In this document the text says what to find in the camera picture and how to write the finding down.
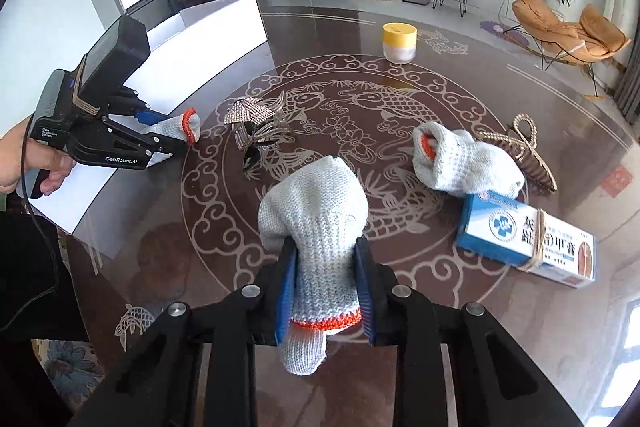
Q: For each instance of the dark floor scale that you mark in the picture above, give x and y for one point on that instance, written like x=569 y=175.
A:
x=416 y=0

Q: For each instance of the white storage box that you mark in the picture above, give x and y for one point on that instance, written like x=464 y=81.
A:
x=200 y=37

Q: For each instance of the person's dark clothing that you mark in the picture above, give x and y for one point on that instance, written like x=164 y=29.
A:
x=25 y=382

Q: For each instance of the grey curtain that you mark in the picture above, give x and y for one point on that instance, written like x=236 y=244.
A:
x=630 y=72

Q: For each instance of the blue medicine box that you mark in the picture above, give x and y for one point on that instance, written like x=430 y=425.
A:
x=510 y=227

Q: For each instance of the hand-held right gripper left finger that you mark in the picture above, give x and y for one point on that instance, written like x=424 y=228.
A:
x=286 y=297

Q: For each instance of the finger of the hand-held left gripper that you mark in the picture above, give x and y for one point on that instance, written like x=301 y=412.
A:
x=150 y=144
x=147 y=116

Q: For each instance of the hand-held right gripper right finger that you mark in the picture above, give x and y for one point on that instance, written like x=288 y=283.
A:
x=365 y=297

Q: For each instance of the purple floor mat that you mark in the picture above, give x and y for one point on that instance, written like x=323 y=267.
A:
x=492 y=29

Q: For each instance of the pearl hair claw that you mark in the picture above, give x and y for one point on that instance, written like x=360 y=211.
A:
x=535 y=162

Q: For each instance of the orange lounge chair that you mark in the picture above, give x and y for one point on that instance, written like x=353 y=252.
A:
x=600 y=37
x=540 y=17

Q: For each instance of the floral seat cushion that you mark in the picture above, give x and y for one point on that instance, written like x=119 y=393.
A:
x=70 y=372

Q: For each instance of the person's left hand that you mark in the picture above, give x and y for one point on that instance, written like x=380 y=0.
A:
x=12 y=162

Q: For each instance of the white knit glove orange cuff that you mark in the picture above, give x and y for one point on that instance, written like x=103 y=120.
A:
x=175 y=127
x=320 y=217
x=470 y=162

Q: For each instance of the yellow lidded jar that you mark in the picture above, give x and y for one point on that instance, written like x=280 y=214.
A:
x=400 y=42

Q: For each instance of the rhinestone hair claw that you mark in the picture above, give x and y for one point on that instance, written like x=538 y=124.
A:
x=250 y=112

